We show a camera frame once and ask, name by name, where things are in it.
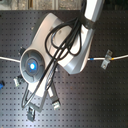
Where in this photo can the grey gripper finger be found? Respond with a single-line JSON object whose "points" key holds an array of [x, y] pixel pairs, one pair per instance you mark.
{"points": [[32, 108], [54, 97]]}

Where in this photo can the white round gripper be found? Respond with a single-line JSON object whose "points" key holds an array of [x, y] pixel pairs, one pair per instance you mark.
{"points": [[32, 66]]}

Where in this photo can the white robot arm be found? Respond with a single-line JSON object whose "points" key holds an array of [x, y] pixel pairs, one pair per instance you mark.
{"points": [[54, 43]]}

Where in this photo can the metal cable clip left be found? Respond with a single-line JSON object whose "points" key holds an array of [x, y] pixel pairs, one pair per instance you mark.
{"points": [[17, 81]]}

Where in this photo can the metal cable clip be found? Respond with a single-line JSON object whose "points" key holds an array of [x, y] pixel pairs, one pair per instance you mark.
{"points": [[17, 81], [107, 59]]}

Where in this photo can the metal cable clip right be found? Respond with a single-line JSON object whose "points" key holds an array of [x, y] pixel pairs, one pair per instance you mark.
{"points": [[107, 59]]}

